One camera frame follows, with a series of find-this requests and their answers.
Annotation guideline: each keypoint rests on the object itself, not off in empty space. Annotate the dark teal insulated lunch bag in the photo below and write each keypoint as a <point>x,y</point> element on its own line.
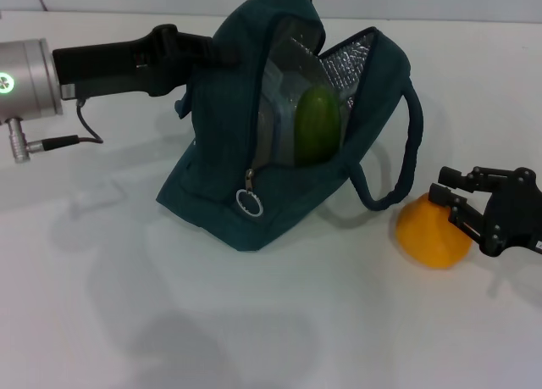
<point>211,151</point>

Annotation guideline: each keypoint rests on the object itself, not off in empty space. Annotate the clear blue-rimmed food container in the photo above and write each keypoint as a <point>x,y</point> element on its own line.
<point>279,96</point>

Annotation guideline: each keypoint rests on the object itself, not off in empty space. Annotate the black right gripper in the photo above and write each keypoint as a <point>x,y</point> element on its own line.
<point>516,219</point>

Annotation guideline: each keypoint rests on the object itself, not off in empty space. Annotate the green cucumber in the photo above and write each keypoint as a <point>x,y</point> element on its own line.
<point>317,126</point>

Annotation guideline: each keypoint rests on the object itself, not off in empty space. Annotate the yellow pear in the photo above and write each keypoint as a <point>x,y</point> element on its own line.
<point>432,240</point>

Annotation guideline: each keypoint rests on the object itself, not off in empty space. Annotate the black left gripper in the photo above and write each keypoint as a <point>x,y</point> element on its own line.
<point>110,69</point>

